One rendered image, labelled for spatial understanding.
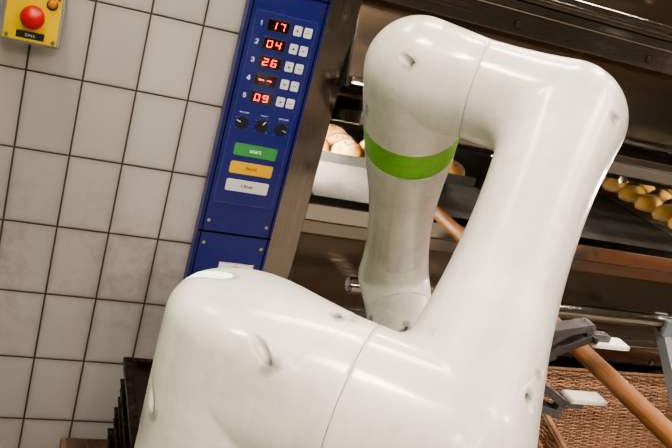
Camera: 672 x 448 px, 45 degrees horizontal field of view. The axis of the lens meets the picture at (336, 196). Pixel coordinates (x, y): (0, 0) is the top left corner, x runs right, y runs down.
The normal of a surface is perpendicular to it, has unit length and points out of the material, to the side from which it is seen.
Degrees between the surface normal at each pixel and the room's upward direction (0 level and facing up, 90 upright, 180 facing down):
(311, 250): 70
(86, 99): 90
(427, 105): 118
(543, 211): 34
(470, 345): 24
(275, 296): 3
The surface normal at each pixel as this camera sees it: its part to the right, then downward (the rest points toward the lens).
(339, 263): 0.36, 0.01
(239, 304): 0.17, -0.86
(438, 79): -0.22, 0.16
